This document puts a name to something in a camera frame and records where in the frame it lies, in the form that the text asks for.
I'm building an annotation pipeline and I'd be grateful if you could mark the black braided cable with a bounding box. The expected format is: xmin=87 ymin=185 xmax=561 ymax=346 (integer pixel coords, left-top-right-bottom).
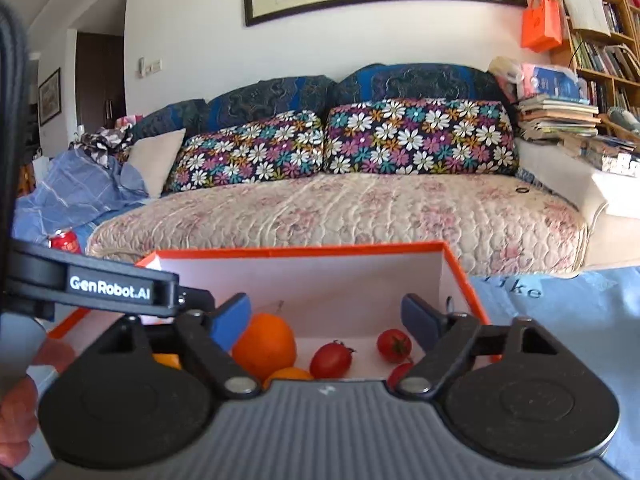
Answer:
xmin=0 ymin=1 xmax=30 ymax=281

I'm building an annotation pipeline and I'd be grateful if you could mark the red soda can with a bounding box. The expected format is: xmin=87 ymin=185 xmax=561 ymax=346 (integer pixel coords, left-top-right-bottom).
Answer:
xmin=48 ymin=229 xmax=82 ymax=254

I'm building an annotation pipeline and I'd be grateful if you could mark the person's left hand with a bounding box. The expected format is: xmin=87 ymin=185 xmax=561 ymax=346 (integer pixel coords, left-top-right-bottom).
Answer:
xmin=0 ymin=338 xmax=75 ymax=468

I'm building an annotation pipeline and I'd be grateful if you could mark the small framed picture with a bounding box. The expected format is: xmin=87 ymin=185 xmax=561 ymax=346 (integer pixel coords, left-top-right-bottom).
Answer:
xmin=38 ymin=68 xmax=62 ymax=127

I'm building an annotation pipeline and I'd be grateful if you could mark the floral cushion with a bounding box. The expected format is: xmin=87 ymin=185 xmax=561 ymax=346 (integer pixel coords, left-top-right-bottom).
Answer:
xmin=164 ymin=110 xmax=323 ymax=194
xmin=323 ymin=98 xmax=518 ymax=176

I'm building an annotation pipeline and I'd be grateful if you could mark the left floral cushion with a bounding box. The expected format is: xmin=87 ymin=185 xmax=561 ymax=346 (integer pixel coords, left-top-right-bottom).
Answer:
xmin=164 ymin=110 xmax=323 ymax=194

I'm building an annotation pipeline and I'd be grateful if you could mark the sofa with quilted cover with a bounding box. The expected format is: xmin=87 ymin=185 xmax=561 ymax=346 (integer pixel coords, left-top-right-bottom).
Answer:
xmin=87 ymin=64 xmax=626 ymax=275

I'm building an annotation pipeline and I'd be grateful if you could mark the small kumquat orange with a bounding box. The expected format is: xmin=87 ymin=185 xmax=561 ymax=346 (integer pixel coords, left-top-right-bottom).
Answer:
xmin=262 ymin=367 xmax=314 ymax=390

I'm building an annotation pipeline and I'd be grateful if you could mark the orange paper bag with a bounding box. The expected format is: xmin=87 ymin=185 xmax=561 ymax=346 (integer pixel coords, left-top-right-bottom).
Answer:
xmin=521 ymin=0 xmax=563 ymax=53

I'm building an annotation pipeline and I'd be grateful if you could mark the wooden bookshelf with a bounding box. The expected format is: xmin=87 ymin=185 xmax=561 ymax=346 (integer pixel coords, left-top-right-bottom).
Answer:
xmin=550 ymin=0 xmax=639 ymax=116

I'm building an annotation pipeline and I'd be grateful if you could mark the right floral cushion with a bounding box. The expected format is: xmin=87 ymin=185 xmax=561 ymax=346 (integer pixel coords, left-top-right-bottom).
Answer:
xmin=323 ymin=98 xmax=518 ymax=176

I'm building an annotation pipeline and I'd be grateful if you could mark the large orange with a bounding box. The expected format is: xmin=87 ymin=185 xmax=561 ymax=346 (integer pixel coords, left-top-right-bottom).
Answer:
xmin=231 ymin=313 xmax=297 ymax=382

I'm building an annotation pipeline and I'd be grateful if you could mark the blue plaid cloth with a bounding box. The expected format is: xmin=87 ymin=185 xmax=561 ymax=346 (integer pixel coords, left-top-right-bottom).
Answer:
xmin=12 ymin=148 xmax=149 ymax=244

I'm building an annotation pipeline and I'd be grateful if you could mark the oblong cherry tomato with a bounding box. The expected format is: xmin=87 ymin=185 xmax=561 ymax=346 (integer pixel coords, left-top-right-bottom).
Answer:
xmin=309 ymin=340 xmax=355 ymax=379

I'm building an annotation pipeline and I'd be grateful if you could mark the orange storage box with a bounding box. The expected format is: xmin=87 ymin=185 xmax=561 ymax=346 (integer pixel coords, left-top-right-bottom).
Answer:
xmin=46 ymin=240 xmax=504 ymax=384

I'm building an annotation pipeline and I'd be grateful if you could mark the small mandarin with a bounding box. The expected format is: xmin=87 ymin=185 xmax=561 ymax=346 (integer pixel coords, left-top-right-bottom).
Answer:
xmin=153 ymin=353 xmax=182 ymax=370

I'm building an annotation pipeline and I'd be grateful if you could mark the light blue tablecloth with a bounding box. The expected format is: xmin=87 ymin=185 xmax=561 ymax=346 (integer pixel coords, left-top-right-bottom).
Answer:
xmin=8 ymin=263 xmax=640 ymax=480

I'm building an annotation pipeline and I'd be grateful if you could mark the cream pillow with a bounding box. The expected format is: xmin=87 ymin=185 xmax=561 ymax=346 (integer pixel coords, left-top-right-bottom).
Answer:
xmin=127 ymin=129 xmax=186 ymax=198

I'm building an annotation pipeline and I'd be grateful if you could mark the stack of books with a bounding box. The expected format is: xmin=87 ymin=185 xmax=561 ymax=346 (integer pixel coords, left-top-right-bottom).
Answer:
xmin=487 ymin=56 xmax=601 ymax=143

